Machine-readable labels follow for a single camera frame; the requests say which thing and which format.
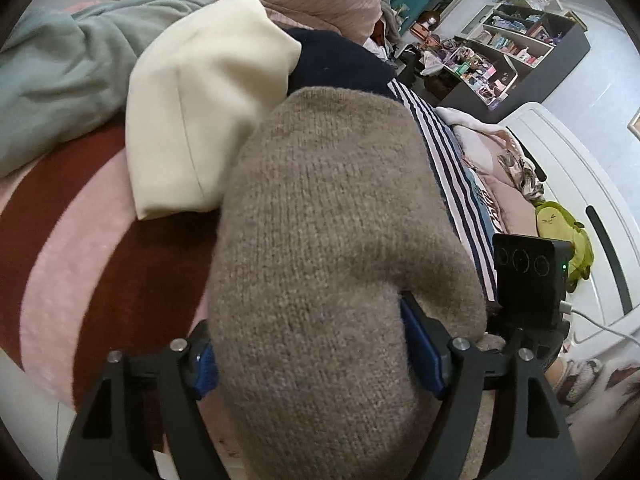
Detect white cable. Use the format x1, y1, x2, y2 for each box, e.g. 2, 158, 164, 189
560, 302, 640, 342

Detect pink checked pillow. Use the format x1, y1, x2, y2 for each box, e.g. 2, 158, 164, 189
450, 125, 511, 181

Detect dark bookshelf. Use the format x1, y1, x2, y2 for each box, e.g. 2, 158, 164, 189
432, 2, 592, 124

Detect cream garment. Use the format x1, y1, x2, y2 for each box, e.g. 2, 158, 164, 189
125, 0, 303, 222

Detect fluffy slippers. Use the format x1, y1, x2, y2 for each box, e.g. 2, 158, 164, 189
554, 357, 607, 407

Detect avocado plush toy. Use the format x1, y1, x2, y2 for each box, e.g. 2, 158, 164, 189
535, 201, 595, 282

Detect white fluffy blanket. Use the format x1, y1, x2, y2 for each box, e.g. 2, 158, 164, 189
435, 105, 522, 171

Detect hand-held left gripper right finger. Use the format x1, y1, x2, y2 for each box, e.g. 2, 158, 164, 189
398, 291, 583, 480

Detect striped bed sheet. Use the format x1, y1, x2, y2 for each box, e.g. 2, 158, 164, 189
0, 79, 507, 456

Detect brown knitted sweater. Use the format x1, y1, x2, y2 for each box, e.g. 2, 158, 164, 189
206, 86, 507, 480

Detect black garment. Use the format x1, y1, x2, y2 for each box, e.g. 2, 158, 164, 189
284, 27, 402, 107

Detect grey-green garment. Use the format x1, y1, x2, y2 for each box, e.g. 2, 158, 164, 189
0, 0, 213, 179

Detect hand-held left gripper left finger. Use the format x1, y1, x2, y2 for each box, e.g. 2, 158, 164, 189
56, 320, 227, 480

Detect white bed headboard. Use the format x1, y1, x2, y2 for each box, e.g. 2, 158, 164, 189
500, 101, 640, 357

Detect leaf patterned cloth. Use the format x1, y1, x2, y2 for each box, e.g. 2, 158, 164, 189
497, 147, 547, 204

